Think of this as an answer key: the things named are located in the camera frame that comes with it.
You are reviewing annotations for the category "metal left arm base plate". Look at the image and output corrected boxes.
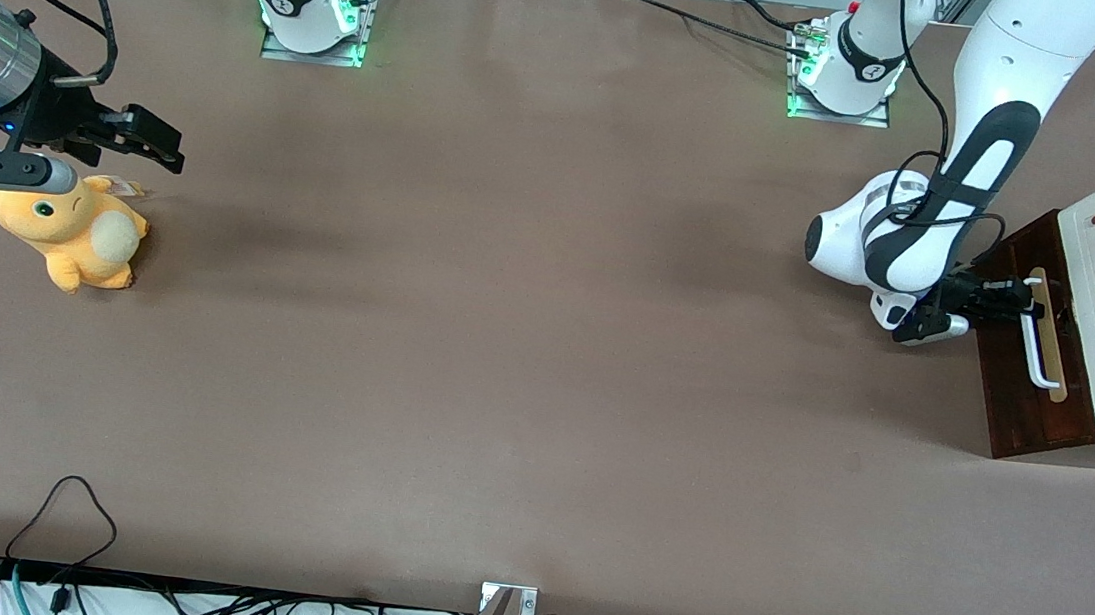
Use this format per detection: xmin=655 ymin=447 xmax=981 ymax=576
xmin=782 ymin=18 xmax=900 ymax=130

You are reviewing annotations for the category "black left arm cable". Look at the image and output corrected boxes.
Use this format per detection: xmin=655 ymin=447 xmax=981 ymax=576
xmin=872 ymin=0 xmax=1030 ymax=267

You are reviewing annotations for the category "orange plush toy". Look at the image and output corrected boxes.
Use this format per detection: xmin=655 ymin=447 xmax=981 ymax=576
xmin=0 ymin=164 xmax=156 ymax=302

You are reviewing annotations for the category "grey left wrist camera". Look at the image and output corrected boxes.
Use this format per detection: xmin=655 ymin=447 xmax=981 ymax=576
xmin=891 ymin=303 xmax=973 ymax=352

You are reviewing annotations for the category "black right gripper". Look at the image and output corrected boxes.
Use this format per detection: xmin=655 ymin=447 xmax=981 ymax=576
xmin=0 ymin=44 xmax=196 ymax=176

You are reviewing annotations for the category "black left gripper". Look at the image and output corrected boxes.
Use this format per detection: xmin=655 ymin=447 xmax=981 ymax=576
xmin=932 ymin=268 xmax=1050 ymax=332

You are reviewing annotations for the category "teal cable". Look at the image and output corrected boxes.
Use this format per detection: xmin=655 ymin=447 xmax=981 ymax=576
xmin=4 ymin=561 xmax=34 ymax=615

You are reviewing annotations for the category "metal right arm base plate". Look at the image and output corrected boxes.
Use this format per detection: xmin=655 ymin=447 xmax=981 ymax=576
xmin=259 ymin=0 xmax=380 ymax=71

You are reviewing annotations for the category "long black table cable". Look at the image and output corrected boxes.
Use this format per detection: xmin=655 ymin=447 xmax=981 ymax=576
xmin=622 ymin=0 xmax=820 ymax=59

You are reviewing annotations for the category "thin black looped cable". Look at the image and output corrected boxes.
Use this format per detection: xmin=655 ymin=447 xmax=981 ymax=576
xmin=5 ymin=469 xmax=124 ymax=574

